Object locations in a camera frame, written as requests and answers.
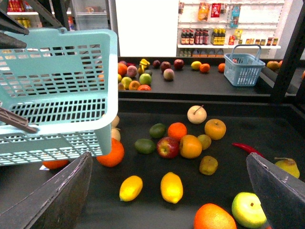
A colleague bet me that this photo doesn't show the orange fruit right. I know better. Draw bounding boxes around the orange fruit right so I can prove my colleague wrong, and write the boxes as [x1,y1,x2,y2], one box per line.
[167,122,187,142]

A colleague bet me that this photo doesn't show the green lime upper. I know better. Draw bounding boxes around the green lime upper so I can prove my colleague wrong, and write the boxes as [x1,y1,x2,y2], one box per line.
[149,123,167,139]

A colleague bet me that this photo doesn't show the white price label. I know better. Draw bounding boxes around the white price label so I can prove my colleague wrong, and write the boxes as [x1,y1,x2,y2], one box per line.
[39,165,49,171]

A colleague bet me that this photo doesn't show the small blue basket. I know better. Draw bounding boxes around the small blue basket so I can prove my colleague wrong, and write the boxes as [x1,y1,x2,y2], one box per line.
[224,44,265,87]

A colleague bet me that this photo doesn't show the olive green small fruit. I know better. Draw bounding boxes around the olive green small fruit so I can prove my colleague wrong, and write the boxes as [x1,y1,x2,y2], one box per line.
[197,134,212,150]

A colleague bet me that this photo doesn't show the large orange tangerine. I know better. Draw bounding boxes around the large orange tangerine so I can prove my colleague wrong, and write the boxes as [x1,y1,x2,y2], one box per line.
[96,138,125,167]

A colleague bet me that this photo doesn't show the white pear apple far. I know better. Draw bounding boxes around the white pear apple far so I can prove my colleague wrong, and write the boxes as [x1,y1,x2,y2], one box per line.
[187,105,207,124]

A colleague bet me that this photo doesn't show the light blue shopping basket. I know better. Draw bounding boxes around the light blue shopping basket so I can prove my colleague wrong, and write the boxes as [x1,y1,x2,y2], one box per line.
[0,28,118,166]

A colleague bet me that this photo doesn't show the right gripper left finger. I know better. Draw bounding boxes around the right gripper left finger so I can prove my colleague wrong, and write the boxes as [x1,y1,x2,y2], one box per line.
[0,152,93,229]

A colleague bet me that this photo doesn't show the orange persimmon smooth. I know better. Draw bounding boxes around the orange persimmon smooth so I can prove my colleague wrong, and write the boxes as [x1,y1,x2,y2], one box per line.
[180,135,202,159]

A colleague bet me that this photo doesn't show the red apple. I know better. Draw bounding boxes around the red apple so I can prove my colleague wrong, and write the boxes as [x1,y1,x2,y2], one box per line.
[157,136,179,159]

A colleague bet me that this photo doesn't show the white apple with stem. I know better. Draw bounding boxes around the white apple with stem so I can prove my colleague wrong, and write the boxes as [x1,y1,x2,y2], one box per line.
[111,127,121,142]

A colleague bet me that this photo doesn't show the yellow pear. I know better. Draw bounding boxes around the yellow pear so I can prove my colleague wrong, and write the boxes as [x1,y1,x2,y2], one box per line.
[274,157,300,178]

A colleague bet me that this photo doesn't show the orange persimmon green leaf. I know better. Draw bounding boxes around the orange persimmon green leaf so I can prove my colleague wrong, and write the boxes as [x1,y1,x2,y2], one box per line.
[42,160,69,170]

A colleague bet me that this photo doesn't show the black back fruit tray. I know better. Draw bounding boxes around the black back fruit tray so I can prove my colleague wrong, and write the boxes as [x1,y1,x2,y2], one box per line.
[119,57,272,103]

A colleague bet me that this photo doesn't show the yellow lemon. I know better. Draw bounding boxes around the yellow lemon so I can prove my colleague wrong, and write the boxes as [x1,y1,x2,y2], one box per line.
[119,175,143,202]
[160,172,183,204]

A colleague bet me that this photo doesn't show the white onion left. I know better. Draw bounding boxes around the white onion left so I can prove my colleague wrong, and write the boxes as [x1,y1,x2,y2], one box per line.
[111,115,120,128]

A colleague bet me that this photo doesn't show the black shelf upright post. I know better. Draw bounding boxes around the black shelf upright post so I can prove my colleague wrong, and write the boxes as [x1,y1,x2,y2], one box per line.
[269,1,305,104]

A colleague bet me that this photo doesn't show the yellow orange apple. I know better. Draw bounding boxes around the yellow orange apple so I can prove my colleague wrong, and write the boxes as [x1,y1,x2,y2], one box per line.
[204,119,226,140]

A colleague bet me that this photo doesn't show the brown kiwi fruit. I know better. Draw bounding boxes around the brown kiwi fruit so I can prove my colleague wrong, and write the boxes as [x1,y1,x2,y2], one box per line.
[199,156,218,176]

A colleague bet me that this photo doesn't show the green yellow apple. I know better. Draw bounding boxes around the green yellow apple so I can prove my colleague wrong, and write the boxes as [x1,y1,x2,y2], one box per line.
[231,192,267,229]

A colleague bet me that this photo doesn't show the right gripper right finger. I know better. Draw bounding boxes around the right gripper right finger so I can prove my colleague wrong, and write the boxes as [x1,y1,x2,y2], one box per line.
[246,153,305,229]

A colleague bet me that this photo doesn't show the orange front bottom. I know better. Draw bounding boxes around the orange front bottom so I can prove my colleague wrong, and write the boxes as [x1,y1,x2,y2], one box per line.
[193,203,237,229]

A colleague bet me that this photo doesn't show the red chili pepper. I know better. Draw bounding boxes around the red chili pepper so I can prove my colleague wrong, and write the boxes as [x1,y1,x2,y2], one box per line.
[232,143,264,158]

